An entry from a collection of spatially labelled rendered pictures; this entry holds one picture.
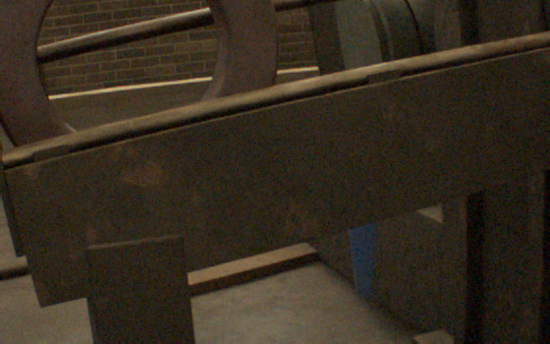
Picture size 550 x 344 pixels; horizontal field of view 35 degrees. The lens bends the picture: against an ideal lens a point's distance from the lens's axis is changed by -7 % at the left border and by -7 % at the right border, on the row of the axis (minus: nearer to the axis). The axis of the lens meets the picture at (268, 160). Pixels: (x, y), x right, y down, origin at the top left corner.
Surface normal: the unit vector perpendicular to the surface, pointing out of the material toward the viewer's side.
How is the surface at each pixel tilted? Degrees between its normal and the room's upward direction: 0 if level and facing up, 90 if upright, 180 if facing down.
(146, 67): 90
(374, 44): 90
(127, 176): 90
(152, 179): 90
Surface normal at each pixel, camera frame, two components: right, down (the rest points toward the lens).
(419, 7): 0.17, -0.58
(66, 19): 0.30, 0.16
